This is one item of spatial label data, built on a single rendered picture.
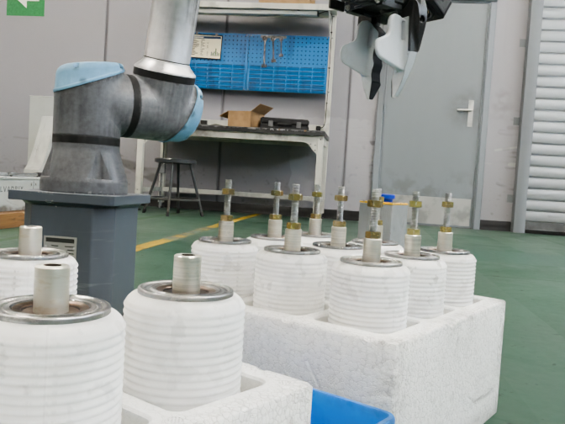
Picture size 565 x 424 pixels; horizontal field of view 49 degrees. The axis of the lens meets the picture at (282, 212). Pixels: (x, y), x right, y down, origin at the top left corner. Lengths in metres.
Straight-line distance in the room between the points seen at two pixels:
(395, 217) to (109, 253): 0.52
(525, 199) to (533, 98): 0.89
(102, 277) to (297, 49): 4.99
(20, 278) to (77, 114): 0.52
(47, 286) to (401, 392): 0.42
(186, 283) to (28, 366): 0.15
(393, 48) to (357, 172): 5.19
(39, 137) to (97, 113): 3.34
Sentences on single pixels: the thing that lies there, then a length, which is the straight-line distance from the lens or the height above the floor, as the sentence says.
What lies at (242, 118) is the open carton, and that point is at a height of 0.86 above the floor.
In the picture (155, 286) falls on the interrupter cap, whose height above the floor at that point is 0.25.
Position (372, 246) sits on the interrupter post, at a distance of 0.76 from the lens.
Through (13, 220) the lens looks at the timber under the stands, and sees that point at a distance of 3.60.
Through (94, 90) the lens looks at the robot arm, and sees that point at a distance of 1.13.
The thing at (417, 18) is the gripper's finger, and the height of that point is 0.54.
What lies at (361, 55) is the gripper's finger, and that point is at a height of 0.50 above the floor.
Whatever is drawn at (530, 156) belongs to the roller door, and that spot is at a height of 0.68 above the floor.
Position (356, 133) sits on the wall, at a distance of 5.94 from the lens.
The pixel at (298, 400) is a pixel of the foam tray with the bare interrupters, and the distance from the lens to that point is 0.52.
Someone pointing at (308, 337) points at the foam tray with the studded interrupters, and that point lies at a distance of 0.74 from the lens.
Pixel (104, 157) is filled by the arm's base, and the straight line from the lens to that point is 1.12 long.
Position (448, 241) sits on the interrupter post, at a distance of 0.98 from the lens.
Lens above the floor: 0.35
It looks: 3 degrees down
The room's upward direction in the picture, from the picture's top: 4 degrees clockwise
